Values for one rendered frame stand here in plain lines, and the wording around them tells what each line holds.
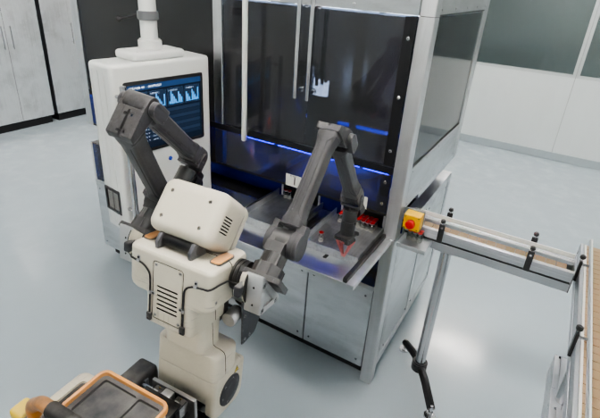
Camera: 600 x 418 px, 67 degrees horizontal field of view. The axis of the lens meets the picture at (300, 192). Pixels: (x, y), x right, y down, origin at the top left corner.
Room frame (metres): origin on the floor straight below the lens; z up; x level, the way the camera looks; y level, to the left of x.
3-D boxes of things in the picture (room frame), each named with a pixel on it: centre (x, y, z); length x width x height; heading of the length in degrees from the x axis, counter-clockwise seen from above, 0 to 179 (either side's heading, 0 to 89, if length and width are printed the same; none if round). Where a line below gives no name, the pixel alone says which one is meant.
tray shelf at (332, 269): (1.74, -0.03, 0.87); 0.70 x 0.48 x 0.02; 61
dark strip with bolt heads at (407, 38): (1.75, -0.36, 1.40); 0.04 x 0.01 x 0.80; 61
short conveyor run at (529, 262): (1.69, -0.81, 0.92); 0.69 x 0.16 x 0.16; 61
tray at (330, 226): (1.71, -0.21, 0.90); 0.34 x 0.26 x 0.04; 152
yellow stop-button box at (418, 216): (1.70, -0.49, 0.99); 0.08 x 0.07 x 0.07; 151
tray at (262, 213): (1.89, 0.08, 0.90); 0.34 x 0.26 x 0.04; 151
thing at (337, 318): (2.64, 0.23, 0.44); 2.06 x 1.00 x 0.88; 61
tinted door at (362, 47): (1.85, -0.20, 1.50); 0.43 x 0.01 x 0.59; 61
